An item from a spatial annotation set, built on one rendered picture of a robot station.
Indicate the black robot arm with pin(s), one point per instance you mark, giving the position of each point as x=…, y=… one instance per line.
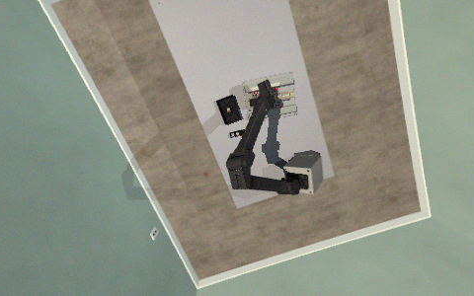
x=239, y=162

